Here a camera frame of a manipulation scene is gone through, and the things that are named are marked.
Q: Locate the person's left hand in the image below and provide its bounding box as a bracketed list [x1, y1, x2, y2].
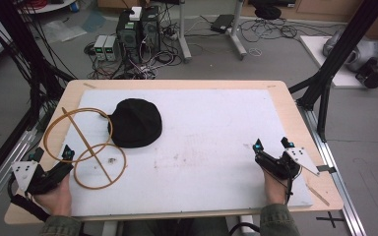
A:
[32, 172, 74, 217]

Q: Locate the white box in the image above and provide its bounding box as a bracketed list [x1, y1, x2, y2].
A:
[128, 6, 144, 22]

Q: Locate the clear plastic sheet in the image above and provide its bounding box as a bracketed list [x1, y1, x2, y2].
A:
[40, 19, 89, 43]

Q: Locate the black flat box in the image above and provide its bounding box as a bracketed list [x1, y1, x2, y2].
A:
[210, 13, 236, 34]

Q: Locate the black round stool seat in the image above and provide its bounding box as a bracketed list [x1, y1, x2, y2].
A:
[254, 5, 283, 21]

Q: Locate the grey metal stand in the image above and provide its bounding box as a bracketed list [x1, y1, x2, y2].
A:
[176, 0, 249, 64]

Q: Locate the black tape cross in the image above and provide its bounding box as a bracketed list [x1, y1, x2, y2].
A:
[315, 210, 347, 229]

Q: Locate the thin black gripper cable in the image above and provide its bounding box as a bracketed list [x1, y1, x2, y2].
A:
[284, 169, 305, 207]

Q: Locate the aluminium rail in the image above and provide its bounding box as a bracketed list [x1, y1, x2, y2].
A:
[0, 107, 52, 220]
[295, 99, 368, 236]

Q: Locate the white foam mat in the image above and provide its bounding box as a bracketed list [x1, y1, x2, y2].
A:
[58, 88, 314, 217]

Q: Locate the light wooden table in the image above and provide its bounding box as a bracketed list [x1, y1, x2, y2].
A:
[3, 79, 346, 226]

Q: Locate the thin wooden stick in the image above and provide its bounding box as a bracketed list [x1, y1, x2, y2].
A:
[305, 183, 331, 207]

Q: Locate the grey power supply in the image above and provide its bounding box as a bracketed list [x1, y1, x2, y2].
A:
[103, 34, 119, 62]
[93, 34, 108, 61]

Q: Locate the grey helmet-shaped shell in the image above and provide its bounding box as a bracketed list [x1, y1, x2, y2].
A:
[322, 29, 378, 74]

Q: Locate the wooden two-ring hat rack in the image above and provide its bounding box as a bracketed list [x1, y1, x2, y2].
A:
[42, 106, 128, 191]

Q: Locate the black device on board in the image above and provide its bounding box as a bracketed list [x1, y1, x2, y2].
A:
[354, 57, 378, 89]

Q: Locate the black cable under table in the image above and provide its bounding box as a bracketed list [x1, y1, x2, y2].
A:
[227, 221, 262, 236]

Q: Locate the white floor board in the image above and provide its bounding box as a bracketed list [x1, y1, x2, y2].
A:
[299, 34, 378, 89]

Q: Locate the black tape strip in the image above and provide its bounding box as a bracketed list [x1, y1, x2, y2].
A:
[315, 164, 338, 175]

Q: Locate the black computer tower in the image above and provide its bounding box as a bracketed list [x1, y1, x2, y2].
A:
[115, 9, 143, 64]
[140, 5, 161, 55]

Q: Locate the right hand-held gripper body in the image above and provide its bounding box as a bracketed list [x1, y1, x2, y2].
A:
[254, 147, 321, 181]

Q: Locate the black frame strut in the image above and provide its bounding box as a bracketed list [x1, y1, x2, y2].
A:
[288, 0, 378, 144]
[0, 0, 77, 195]

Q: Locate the white table leg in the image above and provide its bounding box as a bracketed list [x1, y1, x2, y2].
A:
[101, 220, 119, 236]

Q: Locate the person's right hand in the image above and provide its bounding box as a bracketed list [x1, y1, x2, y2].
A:
[261, 164, 293, 207]

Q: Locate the black knit hat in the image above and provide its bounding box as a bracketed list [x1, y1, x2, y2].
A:
[106, 97, 163, 149]

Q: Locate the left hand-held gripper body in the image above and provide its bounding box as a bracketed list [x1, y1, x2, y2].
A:
[11, 153, 75, 197]

